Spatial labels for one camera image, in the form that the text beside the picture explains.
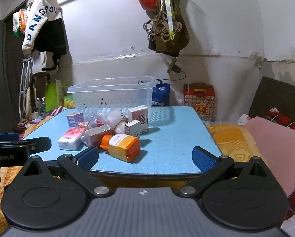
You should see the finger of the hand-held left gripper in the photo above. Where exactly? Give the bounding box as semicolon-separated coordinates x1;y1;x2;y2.
0;136;52;154
0;133;20;142

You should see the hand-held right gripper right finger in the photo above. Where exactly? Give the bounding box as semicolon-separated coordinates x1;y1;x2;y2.
177;146;277;199

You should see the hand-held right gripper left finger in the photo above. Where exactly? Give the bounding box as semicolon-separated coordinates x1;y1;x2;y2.
15;146;113;198

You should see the plastic-wrapped pink grey carton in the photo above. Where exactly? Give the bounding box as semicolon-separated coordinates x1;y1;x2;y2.
81;125;112;147

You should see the pink tissue pack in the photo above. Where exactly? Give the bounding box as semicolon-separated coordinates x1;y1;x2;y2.
58;128;85;151

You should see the orange and white packet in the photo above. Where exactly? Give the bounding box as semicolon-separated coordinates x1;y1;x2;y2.
99;133;141;163

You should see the plastic-wrapped red snack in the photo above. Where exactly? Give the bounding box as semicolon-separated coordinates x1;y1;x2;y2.
88;114;110;129

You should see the plastic-wrapped white roll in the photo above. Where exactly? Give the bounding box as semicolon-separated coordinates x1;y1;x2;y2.
107;109;129;135

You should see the small white box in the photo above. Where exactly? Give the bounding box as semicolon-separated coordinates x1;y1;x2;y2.
124;120;141;137

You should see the clear plastic basket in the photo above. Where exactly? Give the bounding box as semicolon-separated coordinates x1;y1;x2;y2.
67;76;156;124

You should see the large white red box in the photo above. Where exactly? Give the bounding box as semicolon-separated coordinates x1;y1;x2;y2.
128;105;149;134

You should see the yellow patterned blanket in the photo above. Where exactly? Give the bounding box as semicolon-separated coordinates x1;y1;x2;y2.
0;117;268;236

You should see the pink printed blanket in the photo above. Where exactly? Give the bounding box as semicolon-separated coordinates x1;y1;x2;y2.
46;106;68;118

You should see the green paper bag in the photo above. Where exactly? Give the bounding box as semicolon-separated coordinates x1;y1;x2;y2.
45;79;64;111

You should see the yellow-green box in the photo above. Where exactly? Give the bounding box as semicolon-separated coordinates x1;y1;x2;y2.
64;94;77;109

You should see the red patterned gift box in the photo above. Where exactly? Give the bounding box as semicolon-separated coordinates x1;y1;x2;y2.
183;83;216;122

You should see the white paper tag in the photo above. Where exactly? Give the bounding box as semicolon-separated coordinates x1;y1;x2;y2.
238;114;250;126

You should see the metal crutch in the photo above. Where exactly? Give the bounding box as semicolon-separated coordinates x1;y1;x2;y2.
19;54;34;119

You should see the dark wooden chair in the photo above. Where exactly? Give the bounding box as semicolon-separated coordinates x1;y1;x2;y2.
30;72;51;100

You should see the blue bag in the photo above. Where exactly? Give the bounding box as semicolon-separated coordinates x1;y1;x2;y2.
152;79;171;107

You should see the white black-trimmed bag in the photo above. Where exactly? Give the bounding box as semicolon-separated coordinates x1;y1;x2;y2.
41;51;61;72

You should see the dark wooden headboard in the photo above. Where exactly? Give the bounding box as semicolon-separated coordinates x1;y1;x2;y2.
248;76;295;119

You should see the brown hanging tag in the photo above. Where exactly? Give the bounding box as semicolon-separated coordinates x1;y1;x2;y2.
167;57;178;74

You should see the black garment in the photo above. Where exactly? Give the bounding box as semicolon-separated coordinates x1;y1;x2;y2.
34;18;68;55

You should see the colourful hanging bag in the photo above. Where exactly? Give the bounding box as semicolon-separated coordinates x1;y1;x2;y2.
12;8;29;38

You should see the brown hanging bag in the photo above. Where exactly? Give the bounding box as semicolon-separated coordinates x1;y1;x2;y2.
149;0;190;57

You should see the black cable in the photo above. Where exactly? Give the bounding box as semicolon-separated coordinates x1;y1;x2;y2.
159;70;187;82

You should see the beige rope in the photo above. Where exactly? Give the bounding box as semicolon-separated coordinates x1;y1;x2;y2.
143;12;185;42

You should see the yellow-green strap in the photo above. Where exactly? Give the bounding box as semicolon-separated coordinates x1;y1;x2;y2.
162;0;176;40

